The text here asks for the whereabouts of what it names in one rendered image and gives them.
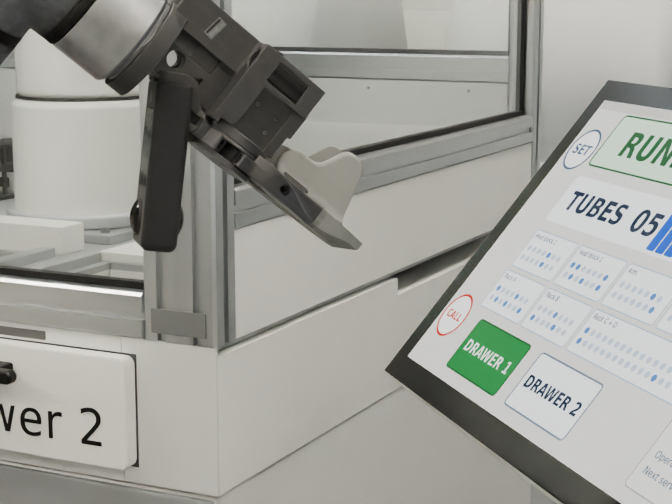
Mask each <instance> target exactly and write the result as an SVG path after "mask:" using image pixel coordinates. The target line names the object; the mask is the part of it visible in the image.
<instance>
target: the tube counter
mask: <svg viewBox="0 0 672 504"><path fill-rule="evenodd" d="M615 243H617V244H620V245H623V246H626V247H628V248H631V249H634V250H637V251H640V252H643V253H646V254H649V255H652V256H655V257H658V258H660V259H663V260H666V261H669V262H672V200H670V199H666V198H662V197H658V196H655V195H651V196H650V197H649V198H648V199H647V201H646V202H645V203H644V205H643V206H642V207H641V209H640V210H639V211H638V213H637V214H636V215H635V216H634V218H633V219H632V220H631V222H630V223H629V224H628V226H627V227H626V228H625V229H624V231H623V232H622V233H621V235H620V236H619V237H618V239H617V240H616V241H615Z"/></svg>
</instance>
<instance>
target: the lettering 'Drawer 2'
mask: <svg viewBox="0 0 672 504"><path fill-rule="evenodd" d="M14 407H15V406H13V405H11V407H10V412H9V418H8V423H7V421H6V417H5V413H4V409H3V405H2V404H0V411H1V415H2V419H3V423H4V427H5V431H10V429H11V424H12V418H13V413H14ZM29 411H31V412H33V413H35V415H36V417H37V420H33V419H26V418H25V414H26V413H27V412H29ZM84 412H91V413H93V414H94V415H95V417H96V423H95V425H94V426H93V427H92V428H91V429H90V431H89V432H88V433H87V434H86V435H85V436H84V437H83V438H82V439H81V443H82V444H88V445H94V446H102V443H101V442H97V441H90V440H87V439H88V438H89V437H90V436H91V435H92V434H93V433H94V432H95V430H96V429H97V428H98V427H99V425H100V422H101V418H100V415H99V413H98V412H97V411H96V410H95V409H93V408H82V409H81V414H82V413H84ZM55 416H60V417H62V413H61V412H55V413H54V414H53V415H52V411H48V429H49V438H52V439H53V426H52V422H53V418H54V417H55ZM25 422H29V423H35V424H41V417H40V414H39V413H38V411H37V410H36V409H34V408H25V409H24V410H23V411H22V413H21V416H20V423H21V427H22V429H23V430H24V432H25V433H26V434H28V435H30V436H40V435H41V431H39V432H31V431H29V430H28V429H27V428H26V426H25Z"/></svg>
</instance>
